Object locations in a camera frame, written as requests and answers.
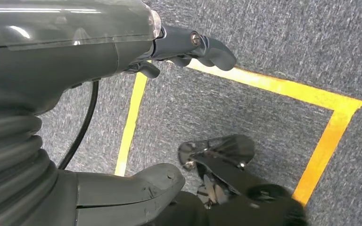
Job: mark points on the robot left foot plate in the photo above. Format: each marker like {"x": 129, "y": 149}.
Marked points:
{"x": 231, "y": 148}

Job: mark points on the yellow floor tape square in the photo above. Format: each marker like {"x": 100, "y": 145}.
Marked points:
{"x": 277, "y": 84}

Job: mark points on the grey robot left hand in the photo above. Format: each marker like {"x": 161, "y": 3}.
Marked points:
{"x": 59, "y": 56}

